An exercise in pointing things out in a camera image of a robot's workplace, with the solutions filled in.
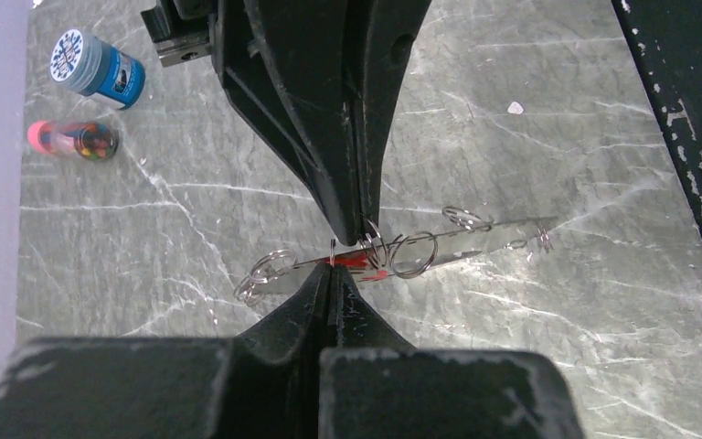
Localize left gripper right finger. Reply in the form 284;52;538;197
319;266;585;438

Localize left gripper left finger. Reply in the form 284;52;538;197
0;263;332;438

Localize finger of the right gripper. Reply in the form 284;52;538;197
212;1;364;246
343;0;431;223

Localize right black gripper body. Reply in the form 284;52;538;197
140;0;218;68

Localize key with red tag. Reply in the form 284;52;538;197
334;250;392;283

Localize blue round tin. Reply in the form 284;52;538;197
48;28;145;110

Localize pink capped brown vial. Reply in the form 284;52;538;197
27;121;120;162

